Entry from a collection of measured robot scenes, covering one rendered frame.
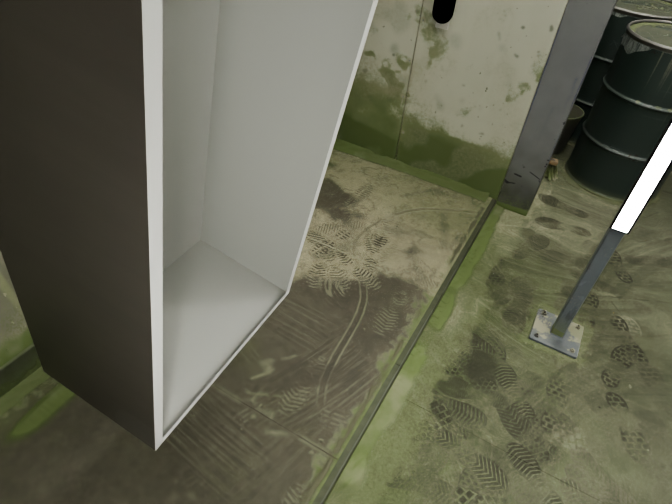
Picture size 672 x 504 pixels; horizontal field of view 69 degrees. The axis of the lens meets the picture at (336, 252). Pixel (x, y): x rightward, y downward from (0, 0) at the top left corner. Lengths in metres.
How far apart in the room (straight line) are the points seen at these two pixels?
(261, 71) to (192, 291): 0.69
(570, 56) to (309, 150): 1.65
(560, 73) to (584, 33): 0.19
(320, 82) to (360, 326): 1.18
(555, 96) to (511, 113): 0.22
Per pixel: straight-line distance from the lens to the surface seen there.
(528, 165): 2.82
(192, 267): 1.60
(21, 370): 2.05
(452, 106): 2.80
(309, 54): 1.13
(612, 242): 2.01
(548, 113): 2.70
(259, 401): 1.83
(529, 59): 2.64
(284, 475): 1.70
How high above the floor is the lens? 1.61
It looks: 42 degrees down
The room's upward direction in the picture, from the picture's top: 6 degrees clockwise
